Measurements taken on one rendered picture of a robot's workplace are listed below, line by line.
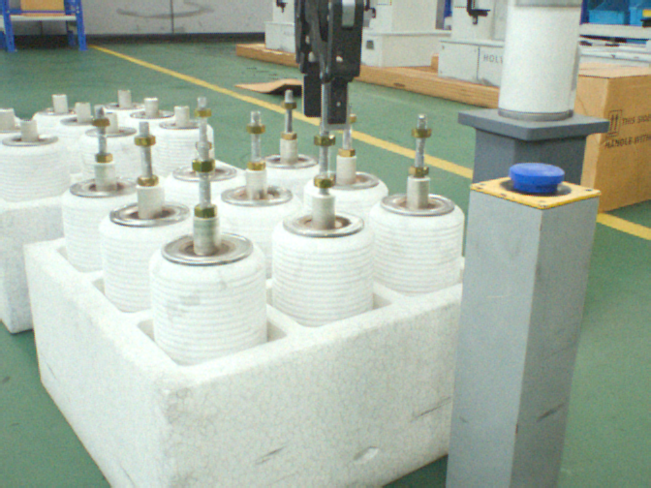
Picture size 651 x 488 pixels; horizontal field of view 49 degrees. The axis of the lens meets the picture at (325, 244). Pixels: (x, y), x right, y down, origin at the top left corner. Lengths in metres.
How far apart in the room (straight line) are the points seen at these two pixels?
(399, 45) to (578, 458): 3.46
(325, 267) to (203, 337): 0.12
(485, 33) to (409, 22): 0.72
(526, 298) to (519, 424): 0.11
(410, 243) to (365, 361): 0.13
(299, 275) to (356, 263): 0.05
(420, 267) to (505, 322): 0.16
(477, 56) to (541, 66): 2.41
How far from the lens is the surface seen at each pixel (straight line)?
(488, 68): 3.32
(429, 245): 0.69
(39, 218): 1.04
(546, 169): 0.56
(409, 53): 4.14
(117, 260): 0.67
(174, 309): 0.57
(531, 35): 0.97
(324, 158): 0.63
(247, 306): 0.57
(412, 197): 0.71
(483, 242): 0.56
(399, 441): 0.71
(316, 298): 0.63
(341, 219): 0.67
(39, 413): 0.89
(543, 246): 0.53
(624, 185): 1.75
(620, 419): 0.89
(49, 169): 1.06
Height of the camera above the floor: 0.45
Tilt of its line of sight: 19 degrees down
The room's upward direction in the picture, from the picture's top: 1 degrees clockwise
